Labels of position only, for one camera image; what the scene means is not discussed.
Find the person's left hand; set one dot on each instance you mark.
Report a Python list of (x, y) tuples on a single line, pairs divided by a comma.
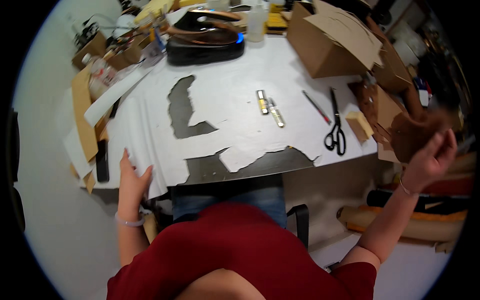
[(130, 183)]

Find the person's right hand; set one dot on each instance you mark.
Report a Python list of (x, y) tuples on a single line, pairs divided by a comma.
[(427, 165)]

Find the person's right fingers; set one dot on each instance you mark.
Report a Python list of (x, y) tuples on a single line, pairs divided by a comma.
[(441, 147)]

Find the brown leather piece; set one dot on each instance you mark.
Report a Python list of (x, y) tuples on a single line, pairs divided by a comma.
[(416, 135)]

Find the heap of fabric rolls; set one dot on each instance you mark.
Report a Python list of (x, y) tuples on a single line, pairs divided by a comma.
[(416, 210)]

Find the pile of brown leather pieces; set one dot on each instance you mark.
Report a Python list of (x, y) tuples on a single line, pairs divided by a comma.
[(375, 108)]

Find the yellow sponge block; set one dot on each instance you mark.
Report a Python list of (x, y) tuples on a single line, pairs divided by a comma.
[(359, 125)]

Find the black scissors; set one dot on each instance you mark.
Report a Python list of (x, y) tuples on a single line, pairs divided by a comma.
[(335, 127)]

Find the red and black pen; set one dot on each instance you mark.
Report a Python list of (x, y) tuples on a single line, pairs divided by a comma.
[(317, 107)]

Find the large cardboard box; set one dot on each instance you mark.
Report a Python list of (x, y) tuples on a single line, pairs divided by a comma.
[(333, 37)]

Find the black chair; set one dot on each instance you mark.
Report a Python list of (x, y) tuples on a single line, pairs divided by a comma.
[(300, 223)]

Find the clear glue tube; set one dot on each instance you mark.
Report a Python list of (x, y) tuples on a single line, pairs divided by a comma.
[(276, 113)]

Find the yellow glue tube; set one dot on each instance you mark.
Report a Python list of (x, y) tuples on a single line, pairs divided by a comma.
[(262, 102)]

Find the yellow packet stack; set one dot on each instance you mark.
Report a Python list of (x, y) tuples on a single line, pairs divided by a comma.
[(276, 20)]

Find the person's legs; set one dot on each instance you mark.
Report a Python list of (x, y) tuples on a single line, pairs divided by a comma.
[(232, 200)]

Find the clear plastic bottle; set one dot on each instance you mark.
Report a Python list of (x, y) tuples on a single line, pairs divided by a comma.
[(256, 23)]

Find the person's body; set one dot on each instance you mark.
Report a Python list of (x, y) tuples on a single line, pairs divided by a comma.
[(240, 258)]

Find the torn white paper sheet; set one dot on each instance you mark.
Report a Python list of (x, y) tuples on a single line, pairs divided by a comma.
[(210, 112)]

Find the black sewing machine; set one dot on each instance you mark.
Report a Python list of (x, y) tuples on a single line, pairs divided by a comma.
[(204, 37)]

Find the white paper strip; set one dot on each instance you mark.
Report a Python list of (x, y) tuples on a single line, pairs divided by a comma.
[(116, 93)]

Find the black flat bar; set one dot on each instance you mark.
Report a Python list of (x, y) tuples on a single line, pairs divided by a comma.
[(102, 161)]

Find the small cardboard box of tools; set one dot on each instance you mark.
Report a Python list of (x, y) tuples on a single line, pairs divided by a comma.
[(108, 47)]

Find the clear plastic bag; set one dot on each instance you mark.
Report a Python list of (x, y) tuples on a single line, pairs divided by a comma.
[(100, 77)]

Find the brown cardboard strip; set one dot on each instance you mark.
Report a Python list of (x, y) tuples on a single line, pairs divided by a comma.
[(84, 112)]

